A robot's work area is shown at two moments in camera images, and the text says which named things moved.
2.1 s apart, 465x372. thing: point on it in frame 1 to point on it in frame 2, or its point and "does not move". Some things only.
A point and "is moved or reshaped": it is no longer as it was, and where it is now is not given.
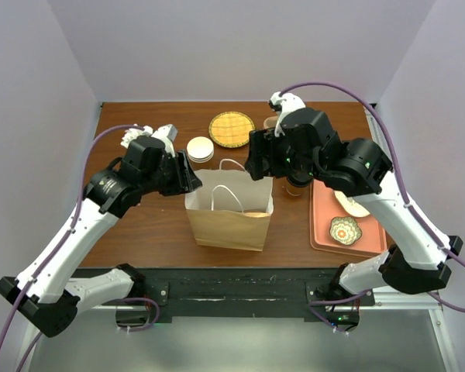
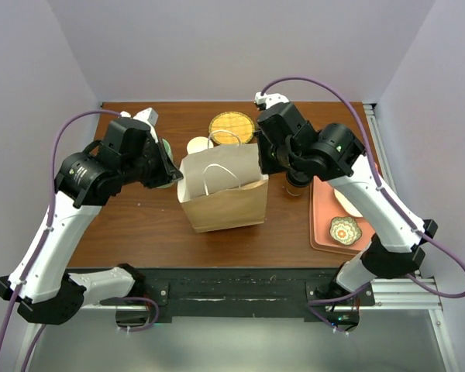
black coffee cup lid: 300,180 does not move
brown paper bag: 230,209 is moved or reshaped
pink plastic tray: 324,208 does not move
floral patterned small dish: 345,230 does not move
